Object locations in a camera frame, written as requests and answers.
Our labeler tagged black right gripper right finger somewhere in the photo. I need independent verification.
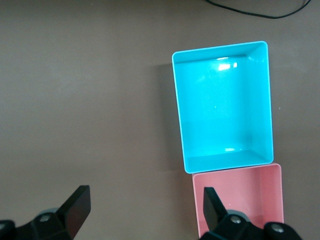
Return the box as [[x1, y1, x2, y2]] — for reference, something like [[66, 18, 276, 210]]
[[199, 187, 302, 240]]

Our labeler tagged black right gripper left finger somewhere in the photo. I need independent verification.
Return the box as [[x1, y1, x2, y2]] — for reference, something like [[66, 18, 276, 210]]
[[0, 185, 91, 240]]

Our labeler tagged long black table cable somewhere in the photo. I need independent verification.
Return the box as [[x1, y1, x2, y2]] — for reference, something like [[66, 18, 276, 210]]
[[204, 0, 312, 20]]

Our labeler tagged pink plastic bin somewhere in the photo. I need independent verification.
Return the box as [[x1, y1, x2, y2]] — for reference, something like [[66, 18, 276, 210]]
[[191, 163, 285, 238]]

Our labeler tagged blue plastic bin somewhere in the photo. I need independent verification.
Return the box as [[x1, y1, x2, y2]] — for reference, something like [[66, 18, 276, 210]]
[[171, 40, 275, 175]]

